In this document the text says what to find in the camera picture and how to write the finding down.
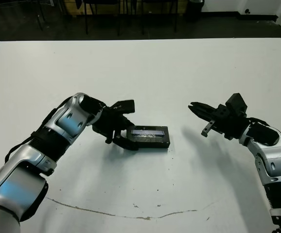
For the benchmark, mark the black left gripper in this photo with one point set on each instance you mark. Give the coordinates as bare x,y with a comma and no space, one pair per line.
111,121

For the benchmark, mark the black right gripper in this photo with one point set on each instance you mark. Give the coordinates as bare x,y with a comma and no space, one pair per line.
230,125

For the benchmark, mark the black box lid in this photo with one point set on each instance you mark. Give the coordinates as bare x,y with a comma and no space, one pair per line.
152,143

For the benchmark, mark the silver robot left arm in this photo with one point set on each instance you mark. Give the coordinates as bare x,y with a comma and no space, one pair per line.
67,119

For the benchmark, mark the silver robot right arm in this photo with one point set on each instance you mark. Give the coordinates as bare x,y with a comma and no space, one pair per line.
274,162

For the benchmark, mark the black trash bin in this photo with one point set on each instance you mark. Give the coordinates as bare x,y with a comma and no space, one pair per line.
196,11

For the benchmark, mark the yellowish wooden cabinet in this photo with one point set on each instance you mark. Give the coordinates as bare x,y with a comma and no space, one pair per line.
101,8

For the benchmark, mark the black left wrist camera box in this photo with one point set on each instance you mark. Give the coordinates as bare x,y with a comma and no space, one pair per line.
124,106

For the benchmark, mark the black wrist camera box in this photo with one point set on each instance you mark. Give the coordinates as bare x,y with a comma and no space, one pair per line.
236,102
124,106

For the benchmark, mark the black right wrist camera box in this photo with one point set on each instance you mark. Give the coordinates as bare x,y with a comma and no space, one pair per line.
236,102

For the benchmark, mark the black metal frame chair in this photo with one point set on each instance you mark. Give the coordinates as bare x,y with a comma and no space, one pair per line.
86,24
175,23
40,23

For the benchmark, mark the black round wall knob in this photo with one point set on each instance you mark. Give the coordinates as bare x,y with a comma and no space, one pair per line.
247,11

